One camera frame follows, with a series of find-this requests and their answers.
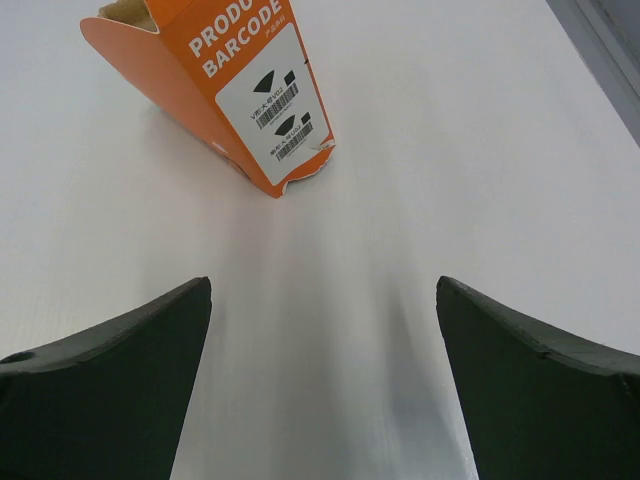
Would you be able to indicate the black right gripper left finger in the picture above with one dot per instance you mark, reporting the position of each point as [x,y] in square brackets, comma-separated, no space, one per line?
[108,402]

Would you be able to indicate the orange coffee filter box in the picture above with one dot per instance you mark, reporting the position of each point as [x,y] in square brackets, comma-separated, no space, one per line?
[235,74]

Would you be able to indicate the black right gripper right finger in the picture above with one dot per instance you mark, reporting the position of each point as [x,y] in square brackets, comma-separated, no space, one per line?
[538,402]

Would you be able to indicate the aluminium frame rail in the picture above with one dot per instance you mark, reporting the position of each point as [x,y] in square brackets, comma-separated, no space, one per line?
[606,36]

